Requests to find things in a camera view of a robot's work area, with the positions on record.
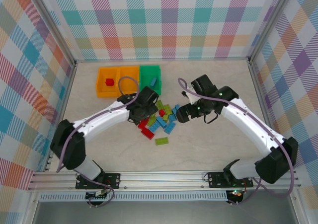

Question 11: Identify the orange plastic bin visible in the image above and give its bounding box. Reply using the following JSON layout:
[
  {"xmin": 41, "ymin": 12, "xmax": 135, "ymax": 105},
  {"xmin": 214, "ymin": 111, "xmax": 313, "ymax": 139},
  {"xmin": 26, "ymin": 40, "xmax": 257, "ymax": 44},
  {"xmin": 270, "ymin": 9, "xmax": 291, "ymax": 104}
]
[
  {"xmin": 95, "ymin": 67, "xmax": 120, "ymax": 98},
  {"xmin": 116, "ymin": 65, "xmax": 141, "ymax": 97}
]

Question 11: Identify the green plastic bin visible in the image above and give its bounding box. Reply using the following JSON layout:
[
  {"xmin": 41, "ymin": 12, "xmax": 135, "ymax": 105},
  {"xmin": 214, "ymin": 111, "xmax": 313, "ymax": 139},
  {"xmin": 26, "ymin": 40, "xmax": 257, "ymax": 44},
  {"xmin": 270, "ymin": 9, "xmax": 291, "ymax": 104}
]
[{"xmin": 139, "ymin": 64, "xmax": 162, "ymax": 95}]

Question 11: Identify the small lit circuit board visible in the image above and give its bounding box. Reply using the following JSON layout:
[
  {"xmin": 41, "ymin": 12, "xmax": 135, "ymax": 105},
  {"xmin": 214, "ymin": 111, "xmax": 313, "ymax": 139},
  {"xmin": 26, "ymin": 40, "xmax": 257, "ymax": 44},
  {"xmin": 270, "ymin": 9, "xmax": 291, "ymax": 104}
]
[{"xmin": 227, "ymin": 189, "xmax": 244, "ymax": 200}]

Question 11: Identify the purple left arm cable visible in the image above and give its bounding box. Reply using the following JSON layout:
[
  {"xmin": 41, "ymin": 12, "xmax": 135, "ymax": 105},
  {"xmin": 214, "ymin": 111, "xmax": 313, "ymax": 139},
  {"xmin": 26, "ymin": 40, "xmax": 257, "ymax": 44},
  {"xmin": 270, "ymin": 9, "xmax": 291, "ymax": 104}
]
[{"xmin": 56, "ymin": 75, "xmax": 140, "ymax": 208}]

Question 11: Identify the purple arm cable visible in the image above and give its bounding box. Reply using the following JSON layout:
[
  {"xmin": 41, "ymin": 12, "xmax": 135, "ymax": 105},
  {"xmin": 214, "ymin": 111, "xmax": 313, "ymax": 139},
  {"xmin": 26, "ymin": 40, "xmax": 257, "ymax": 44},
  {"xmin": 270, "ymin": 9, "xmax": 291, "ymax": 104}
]
[
  {"xmin": 56, "ymin": 75, "xmax": 140, "ymax": 208},
  {"xmin": 177, "ymin": 77, "xmax": 296, "ymax": 206}
]

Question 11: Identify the aluminium rear frame rail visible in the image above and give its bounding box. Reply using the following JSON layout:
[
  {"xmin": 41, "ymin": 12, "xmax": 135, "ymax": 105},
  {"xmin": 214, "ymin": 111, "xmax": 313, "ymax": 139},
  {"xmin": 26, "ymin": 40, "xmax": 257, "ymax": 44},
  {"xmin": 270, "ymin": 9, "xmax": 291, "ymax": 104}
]
[{"xmin": 74, "ymin": 57, "xmax": 250, "ymax": 64}]

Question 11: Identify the aluminium side frame rail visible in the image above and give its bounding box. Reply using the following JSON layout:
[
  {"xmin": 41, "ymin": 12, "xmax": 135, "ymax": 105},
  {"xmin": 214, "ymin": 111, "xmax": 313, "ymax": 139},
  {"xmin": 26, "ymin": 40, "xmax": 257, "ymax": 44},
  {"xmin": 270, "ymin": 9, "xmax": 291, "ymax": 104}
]
[
  {"xmin": 248, "ymin": 60, "xmax": 279, "ymax": 140},
  {"xmin": 43, "ymin": 62, "xmax": 78, "ymax": 172}
]

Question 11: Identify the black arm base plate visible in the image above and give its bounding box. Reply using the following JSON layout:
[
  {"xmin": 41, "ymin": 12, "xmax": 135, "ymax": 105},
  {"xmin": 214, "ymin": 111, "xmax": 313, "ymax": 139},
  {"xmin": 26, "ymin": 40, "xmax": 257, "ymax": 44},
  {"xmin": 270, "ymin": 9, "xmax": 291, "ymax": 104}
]
[
  {"xmin": 207, "ymin": 171, "xmax": 254, "ymax": 189},
  {"xmin": 76, "ymin": 173, "xmax": 121, "ymax": 190}
]

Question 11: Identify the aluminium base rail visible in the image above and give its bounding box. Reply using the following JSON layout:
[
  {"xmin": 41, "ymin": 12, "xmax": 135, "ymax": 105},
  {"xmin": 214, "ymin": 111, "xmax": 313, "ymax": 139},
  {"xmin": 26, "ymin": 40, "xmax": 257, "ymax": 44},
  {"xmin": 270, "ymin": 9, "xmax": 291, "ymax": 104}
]
[{"xmin": 27, "ymin": 169, "xmax": 302, "ymax": 191}]

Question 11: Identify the white slotted cable duct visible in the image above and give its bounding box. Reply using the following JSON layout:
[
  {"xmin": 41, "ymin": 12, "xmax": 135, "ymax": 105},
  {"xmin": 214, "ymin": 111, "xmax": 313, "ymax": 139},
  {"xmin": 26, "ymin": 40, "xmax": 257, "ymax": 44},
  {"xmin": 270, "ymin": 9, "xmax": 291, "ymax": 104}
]
[{"xmin": 39, "ymin": 193, "xmax": 228, "ymax": 202}]

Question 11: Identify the aluminium frame post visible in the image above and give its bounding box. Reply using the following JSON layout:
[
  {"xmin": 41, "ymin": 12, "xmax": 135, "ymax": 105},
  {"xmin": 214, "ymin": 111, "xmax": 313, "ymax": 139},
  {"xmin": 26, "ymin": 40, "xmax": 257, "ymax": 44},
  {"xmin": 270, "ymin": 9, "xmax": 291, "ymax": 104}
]
[
  {"xmin": 248, "ymin": 0, "xmax": 293, "ymax": 65},
  {"xmin": 31, "ymin": 0, "xmax": 78, "ymax": 67}
]

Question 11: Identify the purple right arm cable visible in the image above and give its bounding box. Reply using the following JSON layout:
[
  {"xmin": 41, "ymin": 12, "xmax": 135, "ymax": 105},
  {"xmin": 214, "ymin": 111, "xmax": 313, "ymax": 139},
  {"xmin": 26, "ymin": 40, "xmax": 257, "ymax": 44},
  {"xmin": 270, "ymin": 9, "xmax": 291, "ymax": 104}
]
[{"xmin": 177, "ymin": 77, "xmax": 296, "ymax": 206}]

